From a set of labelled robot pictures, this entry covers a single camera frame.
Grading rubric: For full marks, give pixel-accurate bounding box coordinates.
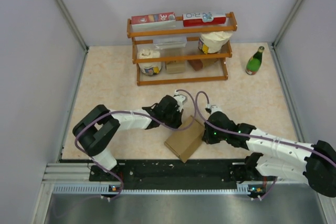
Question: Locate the wooden three-tier shelf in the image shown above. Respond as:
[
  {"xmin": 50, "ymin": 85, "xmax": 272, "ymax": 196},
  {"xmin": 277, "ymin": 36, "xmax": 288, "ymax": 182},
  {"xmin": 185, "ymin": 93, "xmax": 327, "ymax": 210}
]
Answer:
[{"xmin": 127, "ymin": 12, "xmax": 238, "ymax": 86}]

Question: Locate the green glass bottle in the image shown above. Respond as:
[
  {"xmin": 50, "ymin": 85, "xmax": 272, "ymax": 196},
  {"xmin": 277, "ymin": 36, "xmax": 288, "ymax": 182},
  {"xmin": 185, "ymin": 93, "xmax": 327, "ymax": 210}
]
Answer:
[{"xmin": 245, "ymin": 46, "xmax": 265, "ymax": 75}]

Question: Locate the red white wrap box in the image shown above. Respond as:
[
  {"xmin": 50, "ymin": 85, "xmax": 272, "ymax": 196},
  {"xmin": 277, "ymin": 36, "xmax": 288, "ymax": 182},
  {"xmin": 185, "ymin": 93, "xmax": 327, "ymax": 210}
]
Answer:
[{"xmin": 182, "ymin": 12, "xmax": 226, "ymax": 27}]

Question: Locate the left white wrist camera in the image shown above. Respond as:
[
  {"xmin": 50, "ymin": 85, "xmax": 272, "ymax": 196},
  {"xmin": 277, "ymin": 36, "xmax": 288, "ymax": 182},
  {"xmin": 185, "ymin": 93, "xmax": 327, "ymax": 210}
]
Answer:
[{"xmin": 173, "ymin": 90, "xmax": 187, "ymax": 112}]

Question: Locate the aluminium frame rail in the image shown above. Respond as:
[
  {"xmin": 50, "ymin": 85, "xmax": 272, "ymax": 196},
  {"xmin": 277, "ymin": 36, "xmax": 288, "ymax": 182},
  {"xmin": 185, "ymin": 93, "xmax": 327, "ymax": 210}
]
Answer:
[{"xmin": 54, "ymin": 0, "xmax": 89, "ymax": 52}]

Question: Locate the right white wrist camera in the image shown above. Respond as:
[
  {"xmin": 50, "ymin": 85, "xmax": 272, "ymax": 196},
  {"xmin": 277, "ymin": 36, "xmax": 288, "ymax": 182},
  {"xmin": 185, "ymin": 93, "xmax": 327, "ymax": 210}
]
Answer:
[{"xmin": 205, "ymin": 104, "xmax": 223, "ymax": 115}]

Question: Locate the red foil wrap box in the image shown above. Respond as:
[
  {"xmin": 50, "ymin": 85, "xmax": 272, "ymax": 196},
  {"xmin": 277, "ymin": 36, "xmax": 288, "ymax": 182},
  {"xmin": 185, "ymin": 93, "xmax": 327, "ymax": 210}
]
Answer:
[{"xmin": 131, "ymin": 12, "xmax": 176, "ymax": 31}]

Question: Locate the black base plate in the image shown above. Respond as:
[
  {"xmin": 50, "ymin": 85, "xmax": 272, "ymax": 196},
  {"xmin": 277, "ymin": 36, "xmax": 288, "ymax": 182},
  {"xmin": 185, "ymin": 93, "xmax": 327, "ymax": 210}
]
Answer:
[{"xmin": 89, "ymin": 158, "xmax": 278, "ymax": 190}]

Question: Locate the small white flour bag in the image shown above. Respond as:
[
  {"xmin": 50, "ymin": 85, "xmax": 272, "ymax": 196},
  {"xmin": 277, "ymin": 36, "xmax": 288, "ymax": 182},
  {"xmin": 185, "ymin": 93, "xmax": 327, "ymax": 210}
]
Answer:
[{"xmin": 136, "ymin": 47, "xmax": 163, "ymax": 77}]

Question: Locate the brown bread loaf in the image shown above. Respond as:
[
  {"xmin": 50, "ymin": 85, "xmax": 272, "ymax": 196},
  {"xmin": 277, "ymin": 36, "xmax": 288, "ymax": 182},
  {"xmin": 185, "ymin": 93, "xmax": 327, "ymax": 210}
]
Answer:
[{"xmin": 188, "ymin": 58, "xmax": 218, "ymax": 71}]

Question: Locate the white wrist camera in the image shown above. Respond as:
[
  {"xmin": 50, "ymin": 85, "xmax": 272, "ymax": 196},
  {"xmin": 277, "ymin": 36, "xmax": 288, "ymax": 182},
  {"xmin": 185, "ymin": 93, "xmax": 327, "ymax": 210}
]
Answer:
[
  {"xmin": 205, "ymin": 104, "xmax": 223, "ymax": 115},
  {"xmin": 173, "ymin": 90, "xmax": 187, "ymax": 112}
]

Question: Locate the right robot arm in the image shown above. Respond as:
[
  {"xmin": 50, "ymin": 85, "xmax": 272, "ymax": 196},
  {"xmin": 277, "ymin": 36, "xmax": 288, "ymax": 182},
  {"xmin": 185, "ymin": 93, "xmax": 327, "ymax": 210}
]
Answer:
[{"xmin": 203, "ymin": 108, "xmax": 335, "ymax": 198}]

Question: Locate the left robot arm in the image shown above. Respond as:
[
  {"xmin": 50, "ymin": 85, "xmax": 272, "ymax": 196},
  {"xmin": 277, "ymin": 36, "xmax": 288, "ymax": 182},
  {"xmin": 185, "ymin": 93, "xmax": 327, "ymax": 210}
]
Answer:
[{"xmin": 72, "ymin": 92, "xmax": 187, "ymax": 180}]

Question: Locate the tan block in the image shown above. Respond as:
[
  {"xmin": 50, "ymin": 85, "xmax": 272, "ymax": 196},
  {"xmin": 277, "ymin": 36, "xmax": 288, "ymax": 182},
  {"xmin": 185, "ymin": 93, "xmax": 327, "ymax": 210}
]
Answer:
[{"xmin": 165, "ymin": 61, "xmax": 185, "ymax": 74}]

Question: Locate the brown cardboard box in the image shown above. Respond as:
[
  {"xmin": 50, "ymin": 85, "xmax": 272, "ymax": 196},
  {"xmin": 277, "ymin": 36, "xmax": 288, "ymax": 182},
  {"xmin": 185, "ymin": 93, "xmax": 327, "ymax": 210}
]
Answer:
[{"xmin": 164, "ymin": 116, "xmax": 205, "ymax": 163}]

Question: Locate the clear plastic container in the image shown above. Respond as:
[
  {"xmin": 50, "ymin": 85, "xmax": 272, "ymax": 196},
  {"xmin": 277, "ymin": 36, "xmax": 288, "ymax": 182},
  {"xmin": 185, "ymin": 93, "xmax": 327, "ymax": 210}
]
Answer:
[{"xmin": 153, "ymin": 37, "xmax": 187, "ymax": 50}]

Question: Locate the grey cable duct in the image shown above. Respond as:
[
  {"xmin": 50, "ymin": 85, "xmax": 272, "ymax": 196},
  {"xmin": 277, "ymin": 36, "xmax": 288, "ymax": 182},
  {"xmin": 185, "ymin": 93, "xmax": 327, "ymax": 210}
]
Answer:
[{"xmin": 52, "ymin": 184, "xmax": 263, "ymax": 195}]

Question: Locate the large white flour bag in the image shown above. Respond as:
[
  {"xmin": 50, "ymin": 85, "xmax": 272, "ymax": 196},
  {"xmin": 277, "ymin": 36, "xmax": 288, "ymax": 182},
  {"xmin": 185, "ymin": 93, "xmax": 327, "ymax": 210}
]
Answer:
[{"xmin": 198, "ymin": 31, "xmax": 233, "ymax": 54}]

